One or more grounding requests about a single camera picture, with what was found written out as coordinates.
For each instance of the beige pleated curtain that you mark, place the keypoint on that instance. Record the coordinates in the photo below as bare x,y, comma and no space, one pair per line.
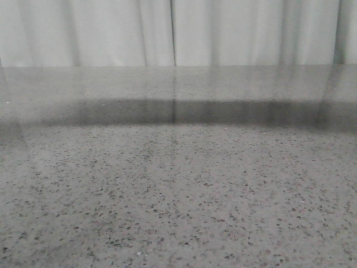
177,33

